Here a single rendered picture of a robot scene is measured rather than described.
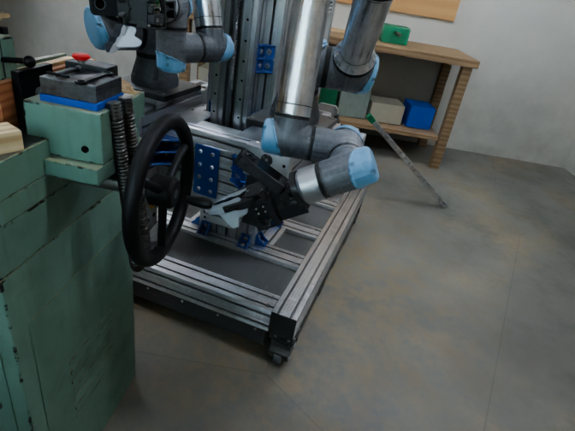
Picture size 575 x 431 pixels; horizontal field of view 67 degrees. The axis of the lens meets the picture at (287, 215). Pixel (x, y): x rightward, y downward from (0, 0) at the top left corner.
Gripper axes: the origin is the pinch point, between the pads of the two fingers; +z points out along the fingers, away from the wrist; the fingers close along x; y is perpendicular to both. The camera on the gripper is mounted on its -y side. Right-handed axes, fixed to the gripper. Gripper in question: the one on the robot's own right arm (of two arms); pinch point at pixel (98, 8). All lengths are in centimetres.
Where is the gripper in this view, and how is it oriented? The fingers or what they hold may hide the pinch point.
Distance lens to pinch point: 95.8
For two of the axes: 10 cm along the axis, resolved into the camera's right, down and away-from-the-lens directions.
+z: -1.5, 4.6, -8.8
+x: -1.0, 8.8, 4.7
